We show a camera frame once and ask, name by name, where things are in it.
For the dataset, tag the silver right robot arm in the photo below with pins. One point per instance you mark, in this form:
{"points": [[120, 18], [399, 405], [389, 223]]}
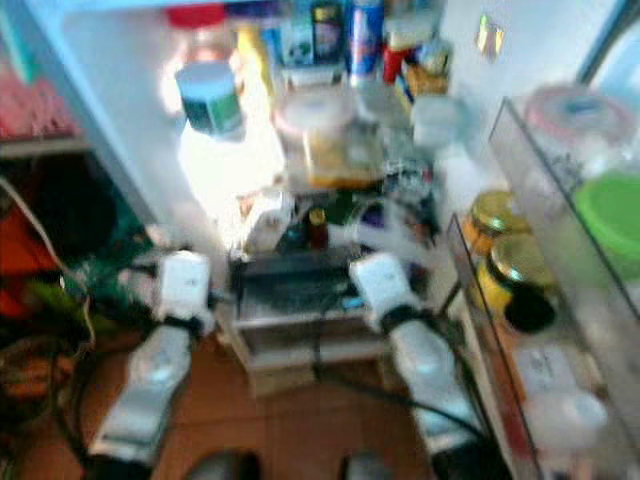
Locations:
{"points": [[425, 365]]}

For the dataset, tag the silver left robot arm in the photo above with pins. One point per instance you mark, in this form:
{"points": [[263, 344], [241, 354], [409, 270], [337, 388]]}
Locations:
{"points": [[155, 385]]}

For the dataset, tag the teal cloth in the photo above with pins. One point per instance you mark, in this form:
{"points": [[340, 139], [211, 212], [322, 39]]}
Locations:
{"points": [[105, 205]]}

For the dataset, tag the green plastic bag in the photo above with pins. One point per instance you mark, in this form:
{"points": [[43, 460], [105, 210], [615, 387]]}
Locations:
{"points": [[50, 300]]}

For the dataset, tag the red orange bag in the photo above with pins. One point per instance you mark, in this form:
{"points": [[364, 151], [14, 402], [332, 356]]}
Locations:
{"points": [[15, 245]]}

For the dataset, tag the round woven basket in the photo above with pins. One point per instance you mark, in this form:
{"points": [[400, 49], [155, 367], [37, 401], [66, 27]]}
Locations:
{"points": [[35, 385]]}

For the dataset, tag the jar with green white lid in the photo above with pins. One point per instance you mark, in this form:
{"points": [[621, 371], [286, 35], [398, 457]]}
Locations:
{"points": [[210, 110]]}

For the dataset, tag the silver robot left leg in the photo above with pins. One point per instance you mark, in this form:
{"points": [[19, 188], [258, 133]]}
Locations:
{"points": [[220, 468]]}

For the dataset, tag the silver robot leg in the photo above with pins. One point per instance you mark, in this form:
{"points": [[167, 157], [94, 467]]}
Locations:
{"points": [[370, 468], [220, 468]]}

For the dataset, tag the pink cloth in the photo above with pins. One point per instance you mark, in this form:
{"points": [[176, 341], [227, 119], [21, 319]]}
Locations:
{"points": [[25, 110]]}

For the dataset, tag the round container yellow contents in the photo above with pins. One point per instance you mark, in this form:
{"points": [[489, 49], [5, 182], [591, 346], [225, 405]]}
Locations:
{"points": [[325, 160]]}

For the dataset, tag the jar with red lid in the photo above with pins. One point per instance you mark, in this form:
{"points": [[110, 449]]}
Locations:
{"points": [[195, 17]]}

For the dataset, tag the silver robot right leg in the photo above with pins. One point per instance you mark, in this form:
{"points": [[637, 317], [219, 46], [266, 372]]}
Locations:
{"points": [[370, 468]]}

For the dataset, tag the blue drink can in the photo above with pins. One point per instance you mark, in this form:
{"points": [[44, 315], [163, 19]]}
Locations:
{"points": [[365, 40]]}

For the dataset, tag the clear refrigerator door shelf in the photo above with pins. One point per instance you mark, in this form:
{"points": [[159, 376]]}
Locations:
{"points": [[472, 300], [520, 150]]}

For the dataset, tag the white plastic tub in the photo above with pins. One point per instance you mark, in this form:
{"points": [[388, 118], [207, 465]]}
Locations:
{"points": [[438, 122]]}

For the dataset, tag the gold lid glass jar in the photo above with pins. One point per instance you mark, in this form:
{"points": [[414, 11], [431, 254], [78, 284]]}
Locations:
{"points": [[505, 212]]}

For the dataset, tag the gold lid jar yellow label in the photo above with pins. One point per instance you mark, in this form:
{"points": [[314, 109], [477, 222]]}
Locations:
{"points": [[520, 260]]}

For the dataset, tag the white plastic bottle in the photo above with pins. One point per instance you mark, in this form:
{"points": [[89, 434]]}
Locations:
{"points": [[555, 400]]}

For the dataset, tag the clear container pink lid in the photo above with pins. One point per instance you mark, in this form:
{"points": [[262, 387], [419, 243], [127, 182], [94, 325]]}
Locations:
{"points": [[565, 110]]}

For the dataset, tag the container with green lid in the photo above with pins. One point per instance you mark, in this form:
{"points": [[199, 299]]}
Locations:
{"points": [[610, 220]]}

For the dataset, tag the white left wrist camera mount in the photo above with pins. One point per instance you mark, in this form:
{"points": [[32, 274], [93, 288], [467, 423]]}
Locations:
{"points": [[185, 285]]}

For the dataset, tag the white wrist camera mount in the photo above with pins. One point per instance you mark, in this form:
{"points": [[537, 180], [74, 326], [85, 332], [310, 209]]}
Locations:
{"points": [[382, 285], [185, 285]]}

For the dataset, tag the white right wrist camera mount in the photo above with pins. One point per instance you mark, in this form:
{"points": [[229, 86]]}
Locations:
{"points": [[382, 285]]}

